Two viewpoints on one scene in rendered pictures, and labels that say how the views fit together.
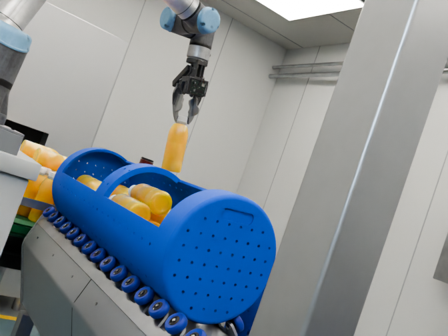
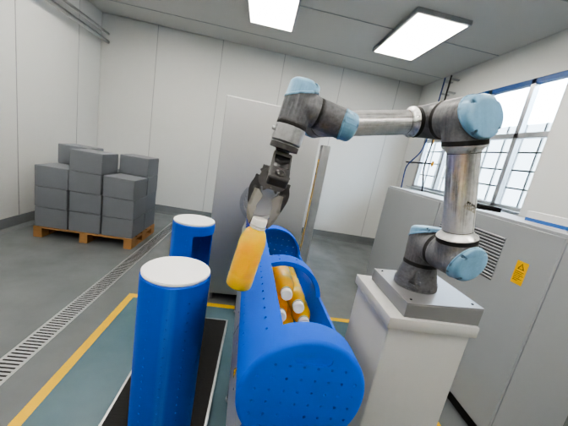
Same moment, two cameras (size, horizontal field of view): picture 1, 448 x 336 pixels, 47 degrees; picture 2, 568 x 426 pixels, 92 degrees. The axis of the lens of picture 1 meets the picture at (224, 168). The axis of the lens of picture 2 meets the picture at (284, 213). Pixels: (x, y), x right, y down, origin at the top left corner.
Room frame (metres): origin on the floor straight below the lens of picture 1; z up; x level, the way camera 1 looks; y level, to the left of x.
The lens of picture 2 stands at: (2.34, 0.51, 1.59)
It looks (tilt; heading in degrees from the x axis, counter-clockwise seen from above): 12 degrees down; 204
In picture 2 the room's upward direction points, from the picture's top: 11 degrees clockwise
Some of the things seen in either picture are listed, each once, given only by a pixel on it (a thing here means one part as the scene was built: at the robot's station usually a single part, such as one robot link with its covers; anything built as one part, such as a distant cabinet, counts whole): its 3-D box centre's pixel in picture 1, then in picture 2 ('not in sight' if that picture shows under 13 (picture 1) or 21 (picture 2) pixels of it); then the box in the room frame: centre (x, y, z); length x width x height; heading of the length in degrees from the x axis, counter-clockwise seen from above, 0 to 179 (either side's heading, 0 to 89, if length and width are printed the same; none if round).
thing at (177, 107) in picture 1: (179, 107); (274, 210); (1.71, 0.21, 1.44); 0.06 x 0.03 x 0.09; 28
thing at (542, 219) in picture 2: not in sight; (552, 221); (0.03, 1.35, 1.48); 0.24 x 0.12 x 0.08; 39
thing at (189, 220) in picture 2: not in sight; (194, 220); (0.88, -0.80, 1.03); 0.28 x 0.28 x 0.01
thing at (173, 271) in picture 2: not in sight; (177, 270); (1.51, -0.30, 1.03); 0.28 x 0.28 x 0.01
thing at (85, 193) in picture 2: not in sight; (101, 193); (-0.04, -3.34, 0.59); 1.20 x 0.80 x 1.19; 121
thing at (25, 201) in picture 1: (70, 213); not in sight; (1.94, 0.48, 0.96); 0.40 x 0.01 x 0.03; 123
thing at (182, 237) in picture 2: not in sight; (188, 277); (0.88, -0.80, 0.59); 0.28 x 0.28 x 0.88
